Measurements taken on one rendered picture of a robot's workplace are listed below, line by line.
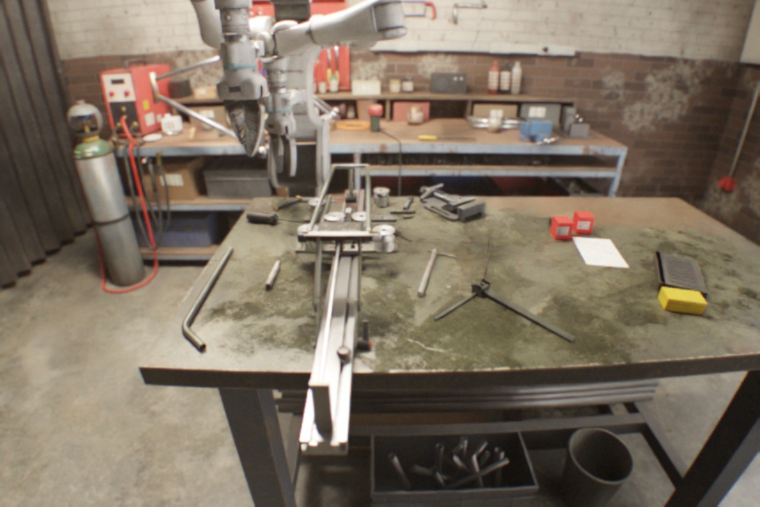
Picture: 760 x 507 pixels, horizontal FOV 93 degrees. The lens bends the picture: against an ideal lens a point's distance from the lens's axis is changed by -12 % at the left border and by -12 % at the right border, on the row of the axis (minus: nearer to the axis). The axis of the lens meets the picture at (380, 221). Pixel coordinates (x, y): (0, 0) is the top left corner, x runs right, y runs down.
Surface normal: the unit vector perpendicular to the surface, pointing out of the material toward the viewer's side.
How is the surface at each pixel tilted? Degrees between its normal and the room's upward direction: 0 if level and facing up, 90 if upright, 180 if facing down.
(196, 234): 90
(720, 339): 0
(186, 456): 0
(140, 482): 0
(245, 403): 90
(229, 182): 90
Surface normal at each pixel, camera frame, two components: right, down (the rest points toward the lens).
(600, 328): 0.00, -0.90
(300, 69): 0.00, 0.55
